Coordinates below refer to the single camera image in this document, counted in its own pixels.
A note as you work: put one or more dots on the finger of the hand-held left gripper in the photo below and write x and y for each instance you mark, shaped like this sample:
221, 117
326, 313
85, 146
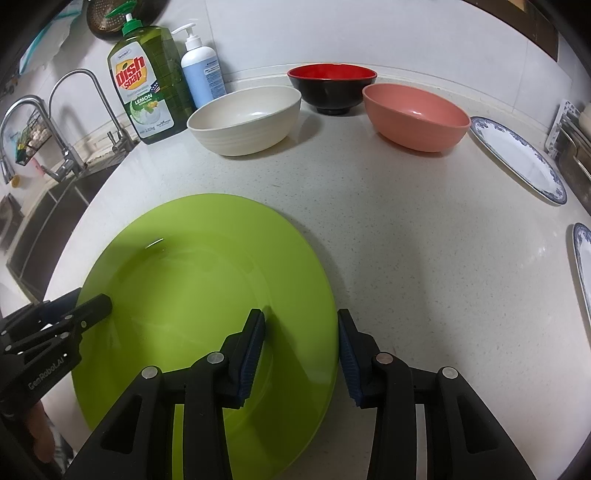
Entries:
60, 302
92, 311

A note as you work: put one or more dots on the steel sink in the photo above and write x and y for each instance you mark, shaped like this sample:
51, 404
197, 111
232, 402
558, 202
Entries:
51, 217

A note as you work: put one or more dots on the green plate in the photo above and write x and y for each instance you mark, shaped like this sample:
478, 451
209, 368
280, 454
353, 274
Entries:
184, 277

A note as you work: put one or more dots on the brown window frame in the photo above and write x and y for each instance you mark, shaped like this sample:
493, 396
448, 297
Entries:
547, 23

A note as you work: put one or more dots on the white pump bottle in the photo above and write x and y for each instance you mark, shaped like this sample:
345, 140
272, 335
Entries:
203, 76

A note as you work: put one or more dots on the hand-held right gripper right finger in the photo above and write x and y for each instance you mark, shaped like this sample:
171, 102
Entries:
349, 357

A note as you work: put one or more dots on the paper towel pack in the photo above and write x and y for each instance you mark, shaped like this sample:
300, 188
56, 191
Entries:
51, 32

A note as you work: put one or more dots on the thin steel faucet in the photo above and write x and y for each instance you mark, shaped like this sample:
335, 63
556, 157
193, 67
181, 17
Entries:
90, 74

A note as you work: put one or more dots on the person's left hand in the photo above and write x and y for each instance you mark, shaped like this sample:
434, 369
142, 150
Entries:
40, 424

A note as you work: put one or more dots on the green dish soap bottle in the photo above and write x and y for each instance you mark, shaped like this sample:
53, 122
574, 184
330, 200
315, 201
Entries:
143, 92

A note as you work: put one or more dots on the red and black bowl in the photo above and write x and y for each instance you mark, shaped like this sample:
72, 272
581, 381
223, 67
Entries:
332, 99

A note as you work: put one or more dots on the pink bowl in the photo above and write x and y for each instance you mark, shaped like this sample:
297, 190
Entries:
415, 134

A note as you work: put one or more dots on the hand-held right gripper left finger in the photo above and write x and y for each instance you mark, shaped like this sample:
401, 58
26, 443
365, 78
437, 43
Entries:
251, 357

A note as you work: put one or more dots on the white dish rack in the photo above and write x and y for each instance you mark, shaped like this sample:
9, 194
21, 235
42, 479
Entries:
561, 124

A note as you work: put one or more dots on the cream bowl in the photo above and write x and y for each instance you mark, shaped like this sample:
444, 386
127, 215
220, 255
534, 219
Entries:
240, 134

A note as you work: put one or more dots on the black frying pan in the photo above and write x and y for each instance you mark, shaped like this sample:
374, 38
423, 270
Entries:
124, 18

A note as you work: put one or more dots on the pull-down steel faucet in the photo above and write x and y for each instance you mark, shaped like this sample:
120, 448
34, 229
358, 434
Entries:
27, 102

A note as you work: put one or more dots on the blue patterned white plate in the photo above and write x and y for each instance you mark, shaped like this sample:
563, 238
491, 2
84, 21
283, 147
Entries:
517, 157
585, 267

